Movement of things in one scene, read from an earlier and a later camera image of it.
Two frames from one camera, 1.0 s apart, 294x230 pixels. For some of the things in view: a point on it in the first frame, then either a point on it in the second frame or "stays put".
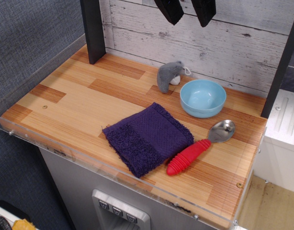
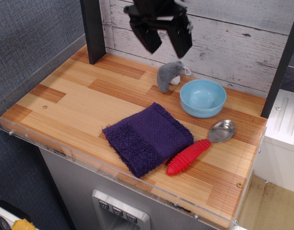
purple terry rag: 144,140 stays put
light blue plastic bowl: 202,98 stays put
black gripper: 205,10 -> 161,11
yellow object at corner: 23,224 stays put
